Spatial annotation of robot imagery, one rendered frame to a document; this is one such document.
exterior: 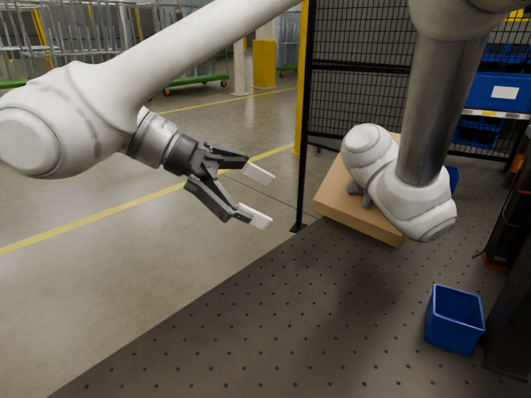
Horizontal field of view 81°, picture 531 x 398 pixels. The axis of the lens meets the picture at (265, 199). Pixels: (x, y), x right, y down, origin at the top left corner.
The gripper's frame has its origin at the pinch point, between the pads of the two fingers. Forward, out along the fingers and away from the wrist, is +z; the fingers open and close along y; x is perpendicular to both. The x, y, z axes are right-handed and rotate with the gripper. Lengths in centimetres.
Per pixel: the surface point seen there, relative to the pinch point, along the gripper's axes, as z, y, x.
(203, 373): 6.1, -21.5, 32.3
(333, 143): 117, 257, 77
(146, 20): -334, 1146, 388
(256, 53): 23, 759, 173
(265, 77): 69, 734, 203
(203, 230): 20, 115, 136
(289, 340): 22.3, -12.7, 23.9
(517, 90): 88, 86, -46
